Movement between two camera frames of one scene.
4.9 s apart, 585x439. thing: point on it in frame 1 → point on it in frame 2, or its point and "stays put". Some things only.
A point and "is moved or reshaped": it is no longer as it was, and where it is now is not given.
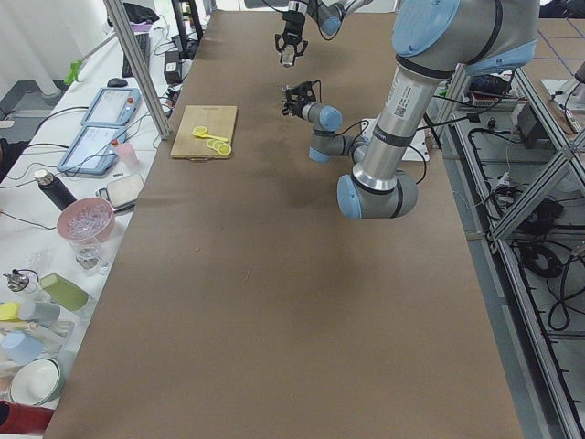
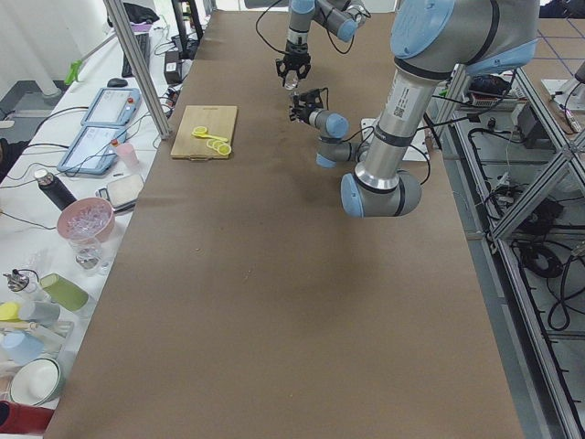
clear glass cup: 288,55 is moved or reshaped
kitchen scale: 122,194 stays put
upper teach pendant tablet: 113,106 stays put
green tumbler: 64,292 stays put
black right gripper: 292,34 → 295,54
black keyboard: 143,41 stays put
